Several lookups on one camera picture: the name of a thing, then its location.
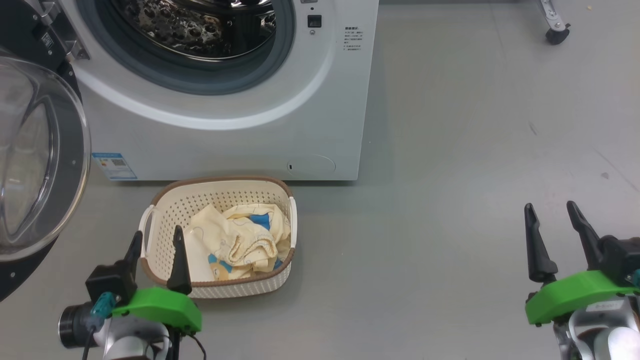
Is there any white front-load washing machine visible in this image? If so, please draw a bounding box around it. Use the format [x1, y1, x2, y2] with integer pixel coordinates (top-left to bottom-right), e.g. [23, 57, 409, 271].
[57, 0, 380, 182]

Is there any thin black left gripper cable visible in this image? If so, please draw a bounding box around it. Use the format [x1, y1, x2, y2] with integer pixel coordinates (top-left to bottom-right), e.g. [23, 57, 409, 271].
[170, 327, 207, 360]

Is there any yellow garment with blue cuff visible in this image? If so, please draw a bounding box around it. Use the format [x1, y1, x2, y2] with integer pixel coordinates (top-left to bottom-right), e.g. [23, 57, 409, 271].
[187, 202, 292, 273]

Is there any printed warning text label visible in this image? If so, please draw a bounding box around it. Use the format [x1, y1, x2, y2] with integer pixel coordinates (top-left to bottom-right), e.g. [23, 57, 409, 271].
[343, 26, 365, 53]

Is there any cream perforated laundry basket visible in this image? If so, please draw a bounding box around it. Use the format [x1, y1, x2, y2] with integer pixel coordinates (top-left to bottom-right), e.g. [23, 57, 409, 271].
[138, 175, 298, 300]

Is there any washing machine glass door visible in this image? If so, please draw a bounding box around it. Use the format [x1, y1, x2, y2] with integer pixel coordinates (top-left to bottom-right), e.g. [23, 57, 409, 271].
[0, 0, 92, 303]

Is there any blue energy label sticker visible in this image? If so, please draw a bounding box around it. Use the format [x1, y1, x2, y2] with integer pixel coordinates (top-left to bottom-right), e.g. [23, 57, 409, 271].
[91, 152, 138, 181]

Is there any teal left cable connector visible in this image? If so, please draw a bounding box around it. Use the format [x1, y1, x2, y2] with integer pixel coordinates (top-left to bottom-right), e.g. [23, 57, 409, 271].
[91, 292, 117, 319]

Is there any grey leg with black caster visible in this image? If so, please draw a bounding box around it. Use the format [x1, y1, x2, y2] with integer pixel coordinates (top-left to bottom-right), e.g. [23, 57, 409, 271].
[537, 0, 571, 46]

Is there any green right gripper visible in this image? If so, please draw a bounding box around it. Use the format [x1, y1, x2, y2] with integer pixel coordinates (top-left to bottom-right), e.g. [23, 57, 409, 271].
[524, 200, 640, 327]

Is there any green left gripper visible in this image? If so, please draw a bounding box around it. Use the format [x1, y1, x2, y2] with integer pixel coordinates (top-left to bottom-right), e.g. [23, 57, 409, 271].
[111, 225, 203, 335]

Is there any stainless steel washing machine drum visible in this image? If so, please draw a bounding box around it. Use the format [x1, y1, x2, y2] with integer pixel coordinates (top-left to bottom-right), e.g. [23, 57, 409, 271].
[107, 0, 278, 61]

